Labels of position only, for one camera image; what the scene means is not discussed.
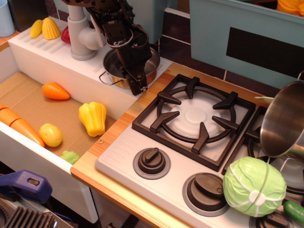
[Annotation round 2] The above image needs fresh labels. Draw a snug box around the red toy pepper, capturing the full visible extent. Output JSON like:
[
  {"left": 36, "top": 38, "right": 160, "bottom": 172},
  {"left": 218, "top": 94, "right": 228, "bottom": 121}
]
[{"left": 61, "top": 26, "right": 71, "bottom": 44}]

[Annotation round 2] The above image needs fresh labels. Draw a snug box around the light blue cup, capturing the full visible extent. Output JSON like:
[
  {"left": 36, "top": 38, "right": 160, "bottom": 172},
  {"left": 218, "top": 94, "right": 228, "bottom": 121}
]
[{"left": 0, "top": 0, "right": 15, "bottom": 38}]

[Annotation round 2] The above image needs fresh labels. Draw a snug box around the black stove knob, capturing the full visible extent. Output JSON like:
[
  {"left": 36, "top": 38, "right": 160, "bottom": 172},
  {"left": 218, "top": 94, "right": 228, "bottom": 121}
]
[
  {"left": 182, "top": 172, "right": 230, "bottom": 217},
  {"left": 249, "top": 210, "right": 295, "bottom": 228},
  {"left": 133, "top": 147, "right": 171, "bottom": 180}
]

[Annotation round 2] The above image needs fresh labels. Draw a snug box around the small orange toy carrot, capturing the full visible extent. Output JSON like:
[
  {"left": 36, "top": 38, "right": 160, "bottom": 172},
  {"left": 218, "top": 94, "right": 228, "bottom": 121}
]
[{"left": 42, "top": 82, "right": 70, "bottom": 100}]

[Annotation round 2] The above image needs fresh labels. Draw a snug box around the light green toy vegetable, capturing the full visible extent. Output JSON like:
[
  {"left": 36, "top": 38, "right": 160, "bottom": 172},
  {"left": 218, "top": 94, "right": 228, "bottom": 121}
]
[{"left": 60, "top": 151, "right": 80, "bottom": 165}]

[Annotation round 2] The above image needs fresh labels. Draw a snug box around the black left burner grate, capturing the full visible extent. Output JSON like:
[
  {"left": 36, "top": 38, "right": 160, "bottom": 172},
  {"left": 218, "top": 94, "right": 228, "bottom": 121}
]
[{"left": 132, "top": 74, "right": 256, "bottom": 171}]

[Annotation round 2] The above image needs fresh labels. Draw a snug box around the green toy cabbage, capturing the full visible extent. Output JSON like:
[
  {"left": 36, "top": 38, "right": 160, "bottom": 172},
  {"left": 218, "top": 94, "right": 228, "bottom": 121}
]
[{"left": 223, "top": 156, "right": 287, "bottom": 217}]

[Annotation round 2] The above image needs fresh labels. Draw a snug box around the green toy cucumber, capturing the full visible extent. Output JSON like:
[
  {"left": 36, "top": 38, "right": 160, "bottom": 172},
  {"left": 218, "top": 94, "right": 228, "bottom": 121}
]
[{"left": 283, "top": 201, "right": 304, "bottom": 226}]

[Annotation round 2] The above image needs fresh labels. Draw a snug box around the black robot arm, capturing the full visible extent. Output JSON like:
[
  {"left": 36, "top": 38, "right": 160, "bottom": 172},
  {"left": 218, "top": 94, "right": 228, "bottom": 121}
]
[{"left": 65, "top": 0, "right": 152, "bottom": 95}]

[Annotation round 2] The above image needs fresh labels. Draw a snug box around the white toy sink unit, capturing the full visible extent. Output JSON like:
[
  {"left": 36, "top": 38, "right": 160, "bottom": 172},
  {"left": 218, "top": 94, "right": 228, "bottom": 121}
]
[{"left": 0, "top": 16, "right": 173, "bottom": 224}]

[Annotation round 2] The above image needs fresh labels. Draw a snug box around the left black stove knob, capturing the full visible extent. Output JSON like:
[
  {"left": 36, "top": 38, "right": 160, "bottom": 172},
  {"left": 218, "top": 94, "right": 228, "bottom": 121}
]
[{"left": 133, "top": 147, "right": 171, "bottom": 180}]

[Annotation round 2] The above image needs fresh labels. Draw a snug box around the black metal device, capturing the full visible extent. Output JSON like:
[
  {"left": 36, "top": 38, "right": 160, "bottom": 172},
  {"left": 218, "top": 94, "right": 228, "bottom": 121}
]
[{"left": 0, "top": 199, "right": 79, "bottom": 228}]

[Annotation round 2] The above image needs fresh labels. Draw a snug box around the yellow toy in cabinet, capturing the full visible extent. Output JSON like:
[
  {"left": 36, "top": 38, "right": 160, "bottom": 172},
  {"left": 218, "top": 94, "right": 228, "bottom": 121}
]
[{"left": 276, "top": 0, "right": 304, "bottom": 17}]

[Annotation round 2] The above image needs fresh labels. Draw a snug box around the small yellow toy vegetable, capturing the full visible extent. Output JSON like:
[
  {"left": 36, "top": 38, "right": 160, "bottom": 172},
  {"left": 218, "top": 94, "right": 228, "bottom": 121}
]
[{"left": 30, "top": 19, "right": 43, "bottom": 38}]

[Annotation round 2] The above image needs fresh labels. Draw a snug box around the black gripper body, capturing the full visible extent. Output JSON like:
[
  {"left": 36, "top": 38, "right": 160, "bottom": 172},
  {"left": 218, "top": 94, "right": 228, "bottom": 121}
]
[{"left": 103, "top": 20, "right": 152, "bottom": 78}]

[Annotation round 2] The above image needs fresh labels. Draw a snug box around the yellow toy potato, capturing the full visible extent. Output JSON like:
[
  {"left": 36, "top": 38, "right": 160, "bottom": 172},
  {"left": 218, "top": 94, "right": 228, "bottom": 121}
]
[{"left": 39, "top": 123, "right": 63, "bottom": 147}]

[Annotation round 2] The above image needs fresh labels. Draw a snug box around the yellow toy bell pepper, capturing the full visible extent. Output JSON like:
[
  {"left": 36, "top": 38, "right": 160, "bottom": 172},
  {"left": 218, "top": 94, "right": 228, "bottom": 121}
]
[{"left": 78, "top": 102, "right": 106, "bottom": 137}]

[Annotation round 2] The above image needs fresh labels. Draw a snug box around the grey toy faucet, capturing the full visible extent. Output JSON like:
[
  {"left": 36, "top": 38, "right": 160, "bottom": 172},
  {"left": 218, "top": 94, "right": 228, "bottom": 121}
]
[{"left": 67, "top": 5, "right": 106, "bottom": 61}]

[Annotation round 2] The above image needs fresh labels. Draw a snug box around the blue clamp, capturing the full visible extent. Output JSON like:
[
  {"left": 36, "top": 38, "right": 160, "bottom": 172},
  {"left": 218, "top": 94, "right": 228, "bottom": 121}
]
[{"left": 0, "top": 170, "right": 53, "bottom": 204}]

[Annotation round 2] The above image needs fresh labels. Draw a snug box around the yellow toy corn cob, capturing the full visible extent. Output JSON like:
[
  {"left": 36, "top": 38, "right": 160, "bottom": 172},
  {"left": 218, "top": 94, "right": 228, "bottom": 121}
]
[{"left": 42, "top": 18, "right": 61, "bottom": 40}]

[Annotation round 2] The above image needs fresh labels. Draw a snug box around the grey toy stove top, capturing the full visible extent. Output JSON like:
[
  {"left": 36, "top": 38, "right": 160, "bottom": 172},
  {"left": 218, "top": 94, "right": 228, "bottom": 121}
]
[{"left": 95, "top": 74, "right": 304, "bottom": 228}]

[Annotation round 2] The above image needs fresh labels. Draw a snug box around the teal cabinet with black window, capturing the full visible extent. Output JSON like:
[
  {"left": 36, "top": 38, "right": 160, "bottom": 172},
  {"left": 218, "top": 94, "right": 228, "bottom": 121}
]
[{"left": 190, "top": 0, "right": 304, "bottom": 89}]

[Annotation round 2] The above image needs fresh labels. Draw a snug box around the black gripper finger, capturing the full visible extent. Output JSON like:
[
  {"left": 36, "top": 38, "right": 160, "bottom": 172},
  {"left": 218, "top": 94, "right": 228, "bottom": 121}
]
[{"left": 125, "top": 69, "right": 148, "bottom": 95}]

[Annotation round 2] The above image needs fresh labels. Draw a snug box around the large orange toy carrot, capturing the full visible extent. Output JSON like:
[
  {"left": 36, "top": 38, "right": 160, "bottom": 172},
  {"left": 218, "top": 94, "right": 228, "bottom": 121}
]
[{"left": 0, "top": 104, "right": 45, "bottom": 147}]

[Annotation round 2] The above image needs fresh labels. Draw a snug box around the middle black stove knob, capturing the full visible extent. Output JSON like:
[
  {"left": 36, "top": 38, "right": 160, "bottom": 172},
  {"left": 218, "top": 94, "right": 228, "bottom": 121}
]
[{"left": 182, "top": 172, "right": 230, "bottom": 217}]

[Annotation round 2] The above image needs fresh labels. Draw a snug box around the right black stove knob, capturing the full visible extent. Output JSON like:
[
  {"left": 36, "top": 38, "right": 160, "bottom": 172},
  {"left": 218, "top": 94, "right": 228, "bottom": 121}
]
[{"left": 249, "top": 210, "right": 295, "bottom": 228}]

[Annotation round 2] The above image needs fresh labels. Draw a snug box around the black right burner grate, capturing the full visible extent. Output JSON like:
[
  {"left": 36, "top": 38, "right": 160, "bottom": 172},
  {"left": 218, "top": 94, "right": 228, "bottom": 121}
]
[{"left": 222, "top": 107, "right": 304, "bottom": 195}]

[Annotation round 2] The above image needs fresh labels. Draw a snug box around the black burner grate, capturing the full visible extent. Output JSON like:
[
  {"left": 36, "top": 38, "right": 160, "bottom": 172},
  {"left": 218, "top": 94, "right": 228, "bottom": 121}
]
[
  {"left": 222, "top": 107, "right": 304, "bottom": 195},
  {"left": 132, "top": 74, "right": 256, "bottom": 171}
]

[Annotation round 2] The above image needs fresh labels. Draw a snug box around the large steel pot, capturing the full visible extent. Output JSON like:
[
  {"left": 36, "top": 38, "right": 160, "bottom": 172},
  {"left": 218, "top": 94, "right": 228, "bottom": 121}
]
[{"left": 260, "top": 81, "right": 304, "bottom": 162}]

